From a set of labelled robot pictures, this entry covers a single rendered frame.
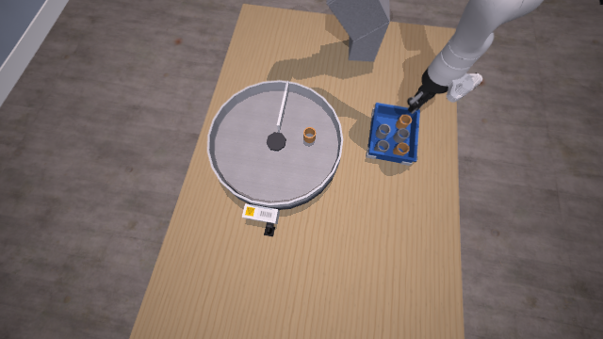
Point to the grey metal sleeve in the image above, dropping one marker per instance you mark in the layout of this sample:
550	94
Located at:
402	131
385	128
383	143

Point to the bronze bushing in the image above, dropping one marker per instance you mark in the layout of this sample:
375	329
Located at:
309	130
403	146
406	118

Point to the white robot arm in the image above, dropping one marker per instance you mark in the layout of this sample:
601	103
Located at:
471	40

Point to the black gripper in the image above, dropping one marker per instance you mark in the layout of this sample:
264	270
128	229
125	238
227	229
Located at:
427	90

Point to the blue crate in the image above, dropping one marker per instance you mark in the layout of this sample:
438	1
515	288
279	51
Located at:
389	114

